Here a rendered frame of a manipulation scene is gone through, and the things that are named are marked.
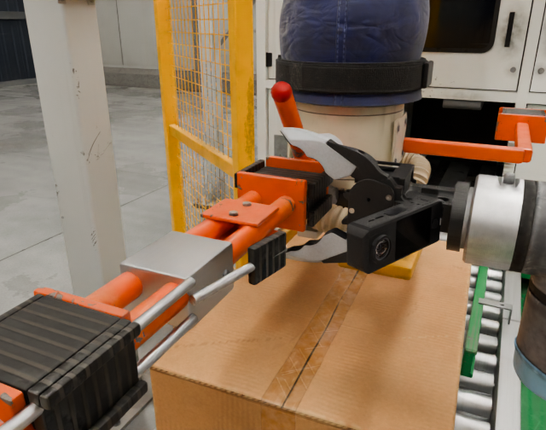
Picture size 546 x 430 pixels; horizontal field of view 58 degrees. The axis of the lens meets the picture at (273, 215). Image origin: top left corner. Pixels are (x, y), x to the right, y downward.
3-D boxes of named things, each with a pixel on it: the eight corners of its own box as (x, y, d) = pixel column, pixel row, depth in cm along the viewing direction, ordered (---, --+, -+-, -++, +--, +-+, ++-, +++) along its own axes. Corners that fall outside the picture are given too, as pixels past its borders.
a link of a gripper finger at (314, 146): (296, 123, 57) (356, 175, 56) (275, 133, 52) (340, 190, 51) (311, 102, 56) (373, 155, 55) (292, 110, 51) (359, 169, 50)
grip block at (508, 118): (495, 131, 100) (499, 107, 98) (542, 135, 97) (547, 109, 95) (494, 140, 93) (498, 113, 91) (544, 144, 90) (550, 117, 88)
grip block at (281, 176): (262, 198, 64) (262, 153, 62) (333, 208, 60) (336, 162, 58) (231, 220, 57) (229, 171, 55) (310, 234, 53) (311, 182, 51)
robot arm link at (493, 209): (507, 286, 46) (526, 188, 42) (451, 276, 47) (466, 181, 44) (508, 248, 53) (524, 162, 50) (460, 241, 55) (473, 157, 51)
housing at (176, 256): (172, 273, 45) (169, 229, 43) (238, 289, 42) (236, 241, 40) (121, 312, 39) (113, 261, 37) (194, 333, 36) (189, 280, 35)
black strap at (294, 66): (306, 74, 89) (306, 51, 88) (438, 80, 80) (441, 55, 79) (250, 90, 70) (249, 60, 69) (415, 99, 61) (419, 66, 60)
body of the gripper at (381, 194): (359, 217, 60) (463, 233, 55) (338, 244, 52) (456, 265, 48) (363, 156, 57) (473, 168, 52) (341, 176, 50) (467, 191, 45)
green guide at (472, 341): (491, 192, 259) (495, 176, 256) (514, 194, 255) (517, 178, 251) (459, 375, 124) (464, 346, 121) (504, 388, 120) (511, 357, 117)
